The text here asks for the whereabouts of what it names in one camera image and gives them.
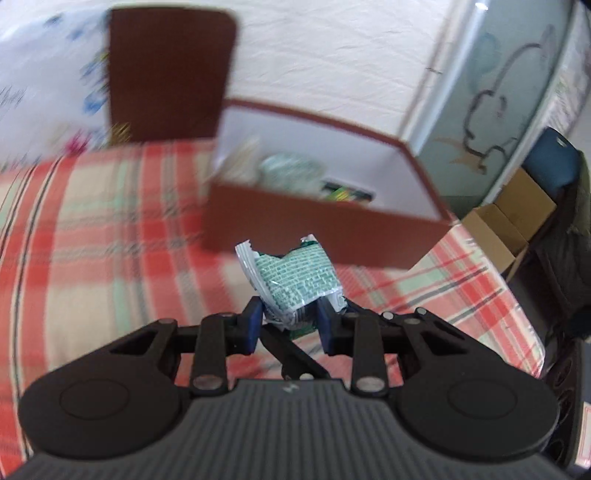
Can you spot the dark brown wooden headboard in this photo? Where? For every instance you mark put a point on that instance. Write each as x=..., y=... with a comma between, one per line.
x=167, y=70

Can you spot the green printed small box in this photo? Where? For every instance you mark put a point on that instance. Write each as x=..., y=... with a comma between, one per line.
x=342, y=193

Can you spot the floral white pillow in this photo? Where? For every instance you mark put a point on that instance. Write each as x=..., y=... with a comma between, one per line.
x=54, y=87

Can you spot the open brown cardboard carton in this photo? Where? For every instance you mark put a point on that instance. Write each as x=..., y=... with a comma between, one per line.
x=504, y=229

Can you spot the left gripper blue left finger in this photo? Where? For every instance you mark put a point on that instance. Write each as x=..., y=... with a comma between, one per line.
x=251, y=321

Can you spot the blue chair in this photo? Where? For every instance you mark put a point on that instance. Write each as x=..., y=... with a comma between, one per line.
x=553, y=162

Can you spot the brown cardboard storage box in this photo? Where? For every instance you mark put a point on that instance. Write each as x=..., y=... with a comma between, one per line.
x=404, y=221

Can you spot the green white snack packet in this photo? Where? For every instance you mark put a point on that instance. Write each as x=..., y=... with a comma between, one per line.
x=290, y=284

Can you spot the grey crumpled plastic bag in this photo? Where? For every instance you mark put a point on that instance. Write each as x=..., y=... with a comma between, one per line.
x=281, y=172

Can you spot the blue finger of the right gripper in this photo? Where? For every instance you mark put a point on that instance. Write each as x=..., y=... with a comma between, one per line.
x=295, y=363
x=387, y=321

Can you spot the cartoon decorated wardrobe door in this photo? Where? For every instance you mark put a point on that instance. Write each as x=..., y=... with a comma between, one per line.
x=494, y=98

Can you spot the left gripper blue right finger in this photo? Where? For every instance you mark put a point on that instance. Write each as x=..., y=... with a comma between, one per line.
x=327, y=320

